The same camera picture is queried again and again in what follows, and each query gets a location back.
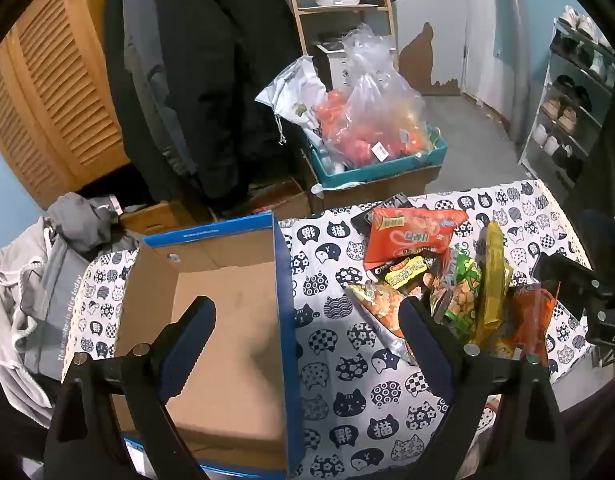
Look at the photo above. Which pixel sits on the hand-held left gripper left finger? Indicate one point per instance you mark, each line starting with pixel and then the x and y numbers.
pixel 187 340

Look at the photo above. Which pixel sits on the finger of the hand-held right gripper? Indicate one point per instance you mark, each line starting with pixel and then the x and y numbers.
pixel 562 280

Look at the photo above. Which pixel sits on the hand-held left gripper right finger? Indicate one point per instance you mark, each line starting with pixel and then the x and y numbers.
pixel 423 340

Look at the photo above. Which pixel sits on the blue cardboard box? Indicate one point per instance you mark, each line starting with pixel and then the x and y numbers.
pixel 227 310

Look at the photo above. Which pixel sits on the orange patterned snack bag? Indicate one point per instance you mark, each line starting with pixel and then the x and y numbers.
pixel 382 310

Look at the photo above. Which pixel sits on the small orange snack packet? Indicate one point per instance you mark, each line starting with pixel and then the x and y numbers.
pixel 530 320

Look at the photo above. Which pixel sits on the green snack bag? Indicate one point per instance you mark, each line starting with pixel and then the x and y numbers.
pixel 462 300

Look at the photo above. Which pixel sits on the long gold snack packet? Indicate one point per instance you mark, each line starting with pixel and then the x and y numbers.
pixel 492 280

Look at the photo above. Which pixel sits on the small yellow snack packet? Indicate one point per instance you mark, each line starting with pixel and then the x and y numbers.
pixel 405 271

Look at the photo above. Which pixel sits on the red snack bag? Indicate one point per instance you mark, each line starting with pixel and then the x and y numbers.
pixel 412 235

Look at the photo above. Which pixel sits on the black snack packet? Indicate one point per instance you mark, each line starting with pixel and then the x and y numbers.
pixel 361 221

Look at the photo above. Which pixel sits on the cat print tablecloth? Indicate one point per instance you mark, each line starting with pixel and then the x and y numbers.
pixel 347 400

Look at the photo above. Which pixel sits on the shoe rack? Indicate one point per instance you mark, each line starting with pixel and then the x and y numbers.
pixel 537 160

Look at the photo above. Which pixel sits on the small brown cardboard box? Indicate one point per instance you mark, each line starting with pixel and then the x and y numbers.
pixel 157 217

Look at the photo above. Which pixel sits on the dark grey garment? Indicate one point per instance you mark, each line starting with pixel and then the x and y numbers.
pixel 82 215

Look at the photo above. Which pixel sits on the group of shoes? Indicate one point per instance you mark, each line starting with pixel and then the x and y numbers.
pixel 567 115

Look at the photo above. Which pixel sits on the cardboard box with red label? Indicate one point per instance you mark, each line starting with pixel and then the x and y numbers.
pixel 282 200

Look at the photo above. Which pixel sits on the teal cardboard box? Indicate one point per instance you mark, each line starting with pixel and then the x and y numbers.
pixel 387 170

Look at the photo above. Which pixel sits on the clear plastic bag of oranges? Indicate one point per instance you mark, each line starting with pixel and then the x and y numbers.
pixel 377 125

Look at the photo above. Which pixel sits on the black coat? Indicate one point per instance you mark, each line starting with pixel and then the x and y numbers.
pixel 212 85

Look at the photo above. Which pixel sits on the grey jacket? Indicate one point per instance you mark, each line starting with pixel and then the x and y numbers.
pixel 142 60

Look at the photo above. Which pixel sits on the white appliance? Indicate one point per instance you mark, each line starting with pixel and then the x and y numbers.
pixel 337 67

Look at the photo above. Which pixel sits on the wooden louvered door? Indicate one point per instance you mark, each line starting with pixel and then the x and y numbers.
pixel 52 85

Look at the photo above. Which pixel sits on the wooden shelf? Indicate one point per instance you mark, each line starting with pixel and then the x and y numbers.
pixel 300 25

